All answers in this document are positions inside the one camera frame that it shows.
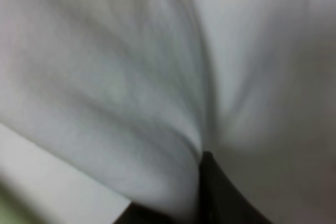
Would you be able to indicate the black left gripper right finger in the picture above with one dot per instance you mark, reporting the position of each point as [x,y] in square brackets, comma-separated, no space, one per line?
[220,201]

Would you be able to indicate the white short sleeve shirt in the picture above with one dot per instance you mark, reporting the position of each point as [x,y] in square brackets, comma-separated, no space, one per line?
[133,92]

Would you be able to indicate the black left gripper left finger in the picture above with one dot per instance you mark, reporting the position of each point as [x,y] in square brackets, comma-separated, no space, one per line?
[137,214]

